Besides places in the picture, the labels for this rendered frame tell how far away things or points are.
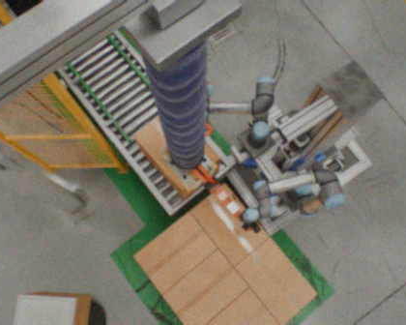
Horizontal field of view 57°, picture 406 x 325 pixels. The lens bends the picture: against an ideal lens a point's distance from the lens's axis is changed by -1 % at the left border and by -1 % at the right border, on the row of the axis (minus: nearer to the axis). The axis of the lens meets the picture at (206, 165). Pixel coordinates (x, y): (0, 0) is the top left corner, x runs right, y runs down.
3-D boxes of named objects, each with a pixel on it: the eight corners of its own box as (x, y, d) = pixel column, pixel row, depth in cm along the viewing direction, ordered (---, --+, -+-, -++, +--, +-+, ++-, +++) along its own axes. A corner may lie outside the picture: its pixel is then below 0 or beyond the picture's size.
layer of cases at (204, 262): (140, 256, 352) (132, 255, 313) (222, 192, 368) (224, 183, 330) (221, 365, 328) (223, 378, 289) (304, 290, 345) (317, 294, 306)
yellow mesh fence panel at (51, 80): (44, 174, 386) (-124, 75, 184) (45, 164, 389) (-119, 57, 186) (129, 172, 387) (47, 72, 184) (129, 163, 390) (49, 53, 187)
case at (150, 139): (140, 151, 336) (132, 135, 297) (174, 123, 343) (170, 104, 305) (185, 200, 325) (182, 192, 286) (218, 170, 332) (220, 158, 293)
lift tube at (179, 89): (158, 138, 228) (110, -2, 108) (188, 115, 232) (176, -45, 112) (182, 168, 224) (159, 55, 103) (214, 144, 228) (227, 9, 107)
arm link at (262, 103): (274, 119, 234) (197, 119, 245) (275, 103, 237) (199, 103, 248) (273, 111, 223) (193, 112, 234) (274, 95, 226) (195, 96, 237)
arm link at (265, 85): (251, 127, 280) (255, 94, 228) (252, 108, 284) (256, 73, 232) (267, 128, 279) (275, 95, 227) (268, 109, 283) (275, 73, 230)
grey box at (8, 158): (5, 151, 239) (-21, 135, 210) (12, 146, 240) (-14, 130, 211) (21, 174, 235) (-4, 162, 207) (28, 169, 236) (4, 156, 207)
